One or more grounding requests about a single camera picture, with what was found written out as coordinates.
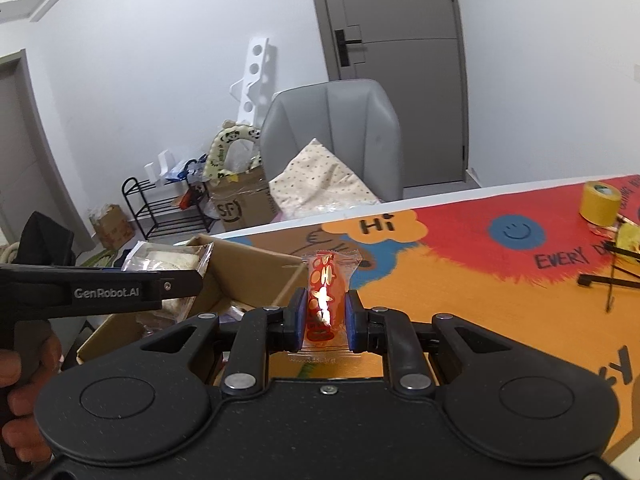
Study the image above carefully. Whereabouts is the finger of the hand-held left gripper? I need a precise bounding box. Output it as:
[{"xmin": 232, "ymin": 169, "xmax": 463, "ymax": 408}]
[{"xmin": 159, "ymin": 269, "xmax": 204, "ymax": 308}]

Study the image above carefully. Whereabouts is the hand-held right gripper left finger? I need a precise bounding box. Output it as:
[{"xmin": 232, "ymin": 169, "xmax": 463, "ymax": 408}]
[{"xmin": 142, "ymin": 287, "xmax": 308, "ymax": 395}]

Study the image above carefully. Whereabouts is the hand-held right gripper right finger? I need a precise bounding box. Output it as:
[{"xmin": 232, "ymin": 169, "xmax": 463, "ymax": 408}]
[{"xmin": 346, "ymin": 289, "xmax": 511, "ymax": 393}]

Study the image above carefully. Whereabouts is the clear bread packet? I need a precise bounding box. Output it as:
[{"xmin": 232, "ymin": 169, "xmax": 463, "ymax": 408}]
[{"xmin": 122, "ymin": 240, "xmax": 216, "ymax": 328}]

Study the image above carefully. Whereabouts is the red orange snack packet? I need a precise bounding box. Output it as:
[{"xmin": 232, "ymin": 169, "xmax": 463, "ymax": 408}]
[{"xmin": 286, "ymin": 249, "xmax": 363, "ymax": 365}]

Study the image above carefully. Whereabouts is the person's left hand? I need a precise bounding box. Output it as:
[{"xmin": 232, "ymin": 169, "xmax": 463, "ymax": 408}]
[{"xmin": 0, "ymin": 330, "xmax": 63, "ymax": 467}]

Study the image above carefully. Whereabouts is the black cloth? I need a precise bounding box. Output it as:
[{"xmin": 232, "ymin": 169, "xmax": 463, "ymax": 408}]
[{"xmin": 17, "ymin": 211, "xmax": 77, "ymax": 267}]

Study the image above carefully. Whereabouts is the green floor mat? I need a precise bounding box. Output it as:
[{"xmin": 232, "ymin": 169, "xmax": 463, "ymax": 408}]
[{"xmin": 82, "ymin": 250, "xmax": 120, "ymax": 268}]

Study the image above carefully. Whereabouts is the small printed cardboard box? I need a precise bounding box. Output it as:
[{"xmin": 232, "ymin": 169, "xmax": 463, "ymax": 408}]
[{"xmin": 89, "ymin": 204, "xmax": 136, "ymax": 250}]

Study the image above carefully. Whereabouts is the brown taped shipping box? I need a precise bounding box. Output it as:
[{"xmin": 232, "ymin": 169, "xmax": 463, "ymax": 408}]
[{"xmin": 207, "ymin": 162, "xmax": 281, "ymax": 233}]

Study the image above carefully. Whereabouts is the colourful cat print table mat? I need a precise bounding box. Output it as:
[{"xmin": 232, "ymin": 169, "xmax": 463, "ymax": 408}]
[{"xmin": 215, "ymin": 175, "xmax": 640, "ymax": 461}]

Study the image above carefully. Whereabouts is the blue white packet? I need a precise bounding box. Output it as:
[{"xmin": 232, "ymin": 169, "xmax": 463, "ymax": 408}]
[{"xmin": 165, "ymin": 159, "xmax": 206, "ymax": 182}]

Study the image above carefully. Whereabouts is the grey door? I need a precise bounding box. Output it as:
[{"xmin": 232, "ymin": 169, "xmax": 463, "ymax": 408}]
[
  {"xmin": 0, "ymin": 49, "xmax": 96, "ymax": 263},
  {"xmin": 306, "ymin": 0, "xmax": 473, "ymax": 188}
]

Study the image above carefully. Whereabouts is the cream dotted pillow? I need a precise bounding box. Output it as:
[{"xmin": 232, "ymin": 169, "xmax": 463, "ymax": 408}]
[{"xmin": 269, "ymin": 137, "xmax": 383, "ymax": 221}]

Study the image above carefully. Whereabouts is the grey padded chair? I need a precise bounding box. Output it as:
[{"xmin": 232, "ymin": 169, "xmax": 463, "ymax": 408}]
[{"xmin": 260, "ymin": 79, "xmax": 405, "ymax": 203}]

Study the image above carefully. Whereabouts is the white perforated rack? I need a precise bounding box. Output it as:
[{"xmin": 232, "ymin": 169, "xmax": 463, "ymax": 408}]
[{"xmin": 229, "ymin": 36, "xmax": 276, "ymax": 128}]

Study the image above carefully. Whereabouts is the yellow tape roll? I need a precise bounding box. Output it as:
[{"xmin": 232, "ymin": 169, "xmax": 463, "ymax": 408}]
[{"xmin": 580, "ymin": 180, "xmax": 627, "ymax": 227}]

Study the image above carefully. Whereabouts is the yellow packet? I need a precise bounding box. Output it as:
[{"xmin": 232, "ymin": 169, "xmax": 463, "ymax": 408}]
[{"xmin": 616, "ymin": 221, "xmax": 640, "ymax": 257}]

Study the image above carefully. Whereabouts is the black wire shoe rack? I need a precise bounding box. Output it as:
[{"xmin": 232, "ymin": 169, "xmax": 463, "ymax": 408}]
[{"xmin": 121, "ymin": 176, "xmax": 213, "ymax": 240}]

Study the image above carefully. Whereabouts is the white plastic bracket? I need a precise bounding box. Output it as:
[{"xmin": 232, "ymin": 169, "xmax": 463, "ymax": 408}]
[{"xmin": 144, "ymin": 150, "xmax": 176, "ymax": 187}]

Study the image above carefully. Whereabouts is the panda print inflatable ring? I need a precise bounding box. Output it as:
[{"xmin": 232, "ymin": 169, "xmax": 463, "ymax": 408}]
[{"xmin": 202, "ymin": 120, "xmax": 263, "ymax": 181}]

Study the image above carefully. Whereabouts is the black wire table rack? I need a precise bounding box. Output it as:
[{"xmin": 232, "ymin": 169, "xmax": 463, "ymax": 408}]
[{"xmin": 577, "ymin": 237, "xmax": 640, "ymax": 313}]

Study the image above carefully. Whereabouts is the black door lock handle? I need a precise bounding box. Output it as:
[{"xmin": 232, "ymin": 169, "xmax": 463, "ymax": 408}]
[{"xmin": 334, "ymin": 29, "xmax": 363, "ymax": 67}]

